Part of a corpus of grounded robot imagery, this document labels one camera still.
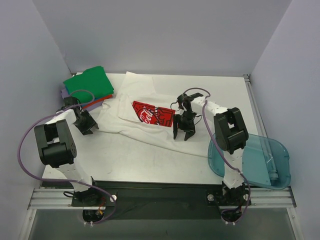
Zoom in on white t-shirt red print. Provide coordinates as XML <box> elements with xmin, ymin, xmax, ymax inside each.
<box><xmin>97</xmin><ymin>72</ymin><xmax>210</xmax><ymax>157</ymax></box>

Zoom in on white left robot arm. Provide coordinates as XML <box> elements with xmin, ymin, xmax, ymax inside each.
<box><xmin>34</xmin><ymin>96</ymin><xmax>101</xmax><ymax>206</ymax></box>

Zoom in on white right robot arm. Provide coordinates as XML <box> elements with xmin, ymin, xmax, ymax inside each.
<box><xmin>173</xmin><ymin>92</ymin><xmax>249</xmax><ymax>204</ymax></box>

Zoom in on orange folded t-shirt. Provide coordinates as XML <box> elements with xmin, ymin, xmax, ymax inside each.
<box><xmin>83</xmin><ymin>94</ymin><xmax>113</xmax><ymax>109</ymax></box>

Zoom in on teal plastic bin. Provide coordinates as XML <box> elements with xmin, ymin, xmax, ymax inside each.
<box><xmin>207</xmin><ymin>133</ymin><xmax>292</xmax><ymax>191</ymax></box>

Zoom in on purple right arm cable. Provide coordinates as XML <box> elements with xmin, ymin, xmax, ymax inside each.
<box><xmin>183</xmin><ymin>87</ymin><xmax>252</xmax><ymax>225</ymax></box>

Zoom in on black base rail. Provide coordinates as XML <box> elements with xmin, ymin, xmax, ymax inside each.
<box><xmin>42</xmin><ymin>181</ymin><xmax>252</xmax><ymax>222</ymax></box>

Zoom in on aluminium frame rail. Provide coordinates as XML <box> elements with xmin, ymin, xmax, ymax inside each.
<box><xmin>18</xmin><ymin>73</ymin><xmax>305</xmax><ymax>240</ymax></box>

